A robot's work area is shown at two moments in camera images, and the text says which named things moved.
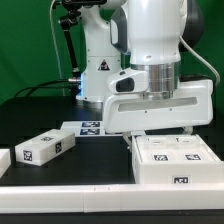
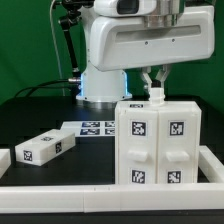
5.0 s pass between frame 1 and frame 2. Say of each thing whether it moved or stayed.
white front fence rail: stayed
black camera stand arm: stayed
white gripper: moved
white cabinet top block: stayed
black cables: stayed
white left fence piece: stayed
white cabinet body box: moved
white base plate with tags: stayed
